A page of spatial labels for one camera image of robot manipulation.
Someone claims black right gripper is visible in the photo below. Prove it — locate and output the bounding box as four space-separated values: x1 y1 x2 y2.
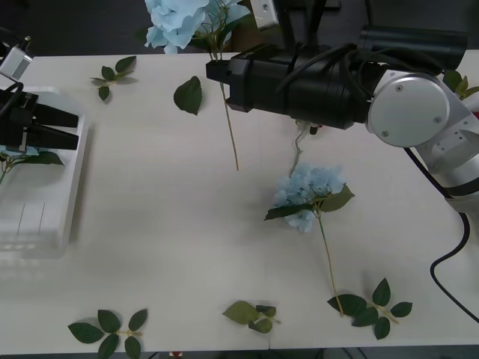
205 43 297 117

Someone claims single large green leaf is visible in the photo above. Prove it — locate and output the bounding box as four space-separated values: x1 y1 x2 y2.
173 76 204 117

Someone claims shallow white box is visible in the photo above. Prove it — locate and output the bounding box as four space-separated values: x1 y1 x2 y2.
0 85 91 260

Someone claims pale twisted flower stem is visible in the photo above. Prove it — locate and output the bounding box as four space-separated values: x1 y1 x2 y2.
287 118 319 177

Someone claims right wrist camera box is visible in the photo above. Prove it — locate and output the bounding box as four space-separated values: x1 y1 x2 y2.
249 0 280 31

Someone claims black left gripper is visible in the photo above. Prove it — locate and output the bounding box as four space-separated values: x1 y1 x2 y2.
0 88 79 151

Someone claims black cable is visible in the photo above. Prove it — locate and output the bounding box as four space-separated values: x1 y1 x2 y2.
429 210 479 323

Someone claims pale blue flower with stem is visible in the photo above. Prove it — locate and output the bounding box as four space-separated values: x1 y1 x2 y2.
0 144 65 185
144 0 252 172
263 162 356 319

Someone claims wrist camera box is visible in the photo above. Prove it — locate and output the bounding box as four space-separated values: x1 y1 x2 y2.
249 0 280 31
0 35 35 82

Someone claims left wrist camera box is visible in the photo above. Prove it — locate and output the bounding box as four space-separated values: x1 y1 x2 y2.
0 35 35 82

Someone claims green leaf twig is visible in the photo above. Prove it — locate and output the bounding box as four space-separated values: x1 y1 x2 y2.
89 55 138 102
326 277 414 341
67 307 149 358
222 300 282 334

